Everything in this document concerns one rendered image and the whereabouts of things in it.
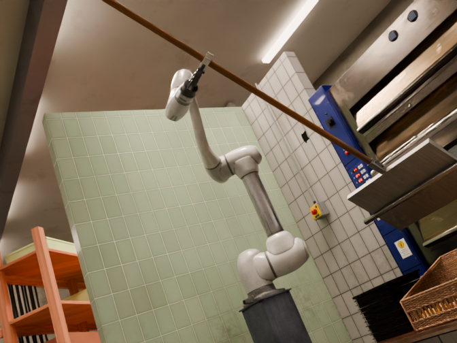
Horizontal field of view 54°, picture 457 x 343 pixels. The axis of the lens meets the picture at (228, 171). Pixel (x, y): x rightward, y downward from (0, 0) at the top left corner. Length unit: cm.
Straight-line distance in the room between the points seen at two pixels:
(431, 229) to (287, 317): 97
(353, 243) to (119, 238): 152
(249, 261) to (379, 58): 142
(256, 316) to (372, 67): 161
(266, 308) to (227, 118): 181
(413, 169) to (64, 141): 206
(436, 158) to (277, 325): 110
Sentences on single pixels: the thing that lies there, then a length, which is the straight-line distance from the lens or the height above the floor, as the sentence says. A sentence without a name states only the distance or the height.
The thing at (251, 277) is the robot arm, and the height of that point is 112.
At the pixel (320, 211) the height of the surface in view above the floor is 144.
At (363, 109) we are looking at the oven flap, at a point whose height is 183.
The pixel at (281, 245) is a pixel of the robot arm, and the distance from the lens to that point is 243.
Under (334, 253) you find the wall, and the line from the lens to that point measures 327.
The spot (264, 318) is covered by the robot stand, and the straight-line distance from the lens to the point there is 237.
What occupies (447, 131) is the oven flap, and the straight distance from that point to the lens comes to 255.
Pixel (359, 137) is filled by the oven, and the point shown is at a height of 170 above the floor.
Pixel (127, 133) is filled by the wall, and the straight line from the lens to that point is 321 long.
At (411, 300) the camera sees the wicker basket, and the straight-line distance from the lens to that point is 235.
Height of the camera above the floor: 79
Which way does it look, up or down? 21 degrees up
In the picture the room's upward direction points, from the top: 23 degrees counter-clockwise
